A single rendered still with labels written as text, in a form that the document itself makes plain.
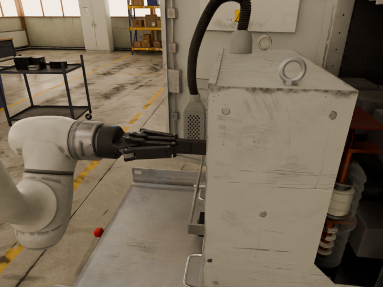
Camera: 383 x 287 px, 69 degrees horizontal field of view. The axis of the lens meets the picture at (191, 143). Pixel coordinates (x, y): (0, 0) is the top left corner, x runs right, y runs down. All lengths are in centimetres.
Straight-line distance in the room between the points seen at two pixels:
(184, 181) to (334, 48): 71
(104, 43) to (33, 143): 1134
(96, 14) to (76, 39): 189
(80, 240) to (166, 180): 124
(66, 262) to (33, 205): 158
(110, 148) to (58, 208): 16
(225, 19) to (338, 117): 72
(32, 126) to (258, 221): 51
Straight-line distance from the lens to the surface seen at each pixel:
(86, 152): 64
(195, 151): 60
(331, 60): 104
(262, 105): 46
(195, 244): 92
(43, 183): 65
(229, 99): 45
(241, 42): 81
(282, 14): 107
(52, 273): 214
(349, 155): 63
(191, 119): 93
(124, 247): 93
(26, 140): 70
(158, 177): 117
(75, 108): 454
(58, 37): 1378
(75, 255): 219
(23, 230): 67
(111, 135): 62
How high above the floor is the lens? 150
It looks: 25 degrees down
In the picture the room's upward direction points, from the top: straight up
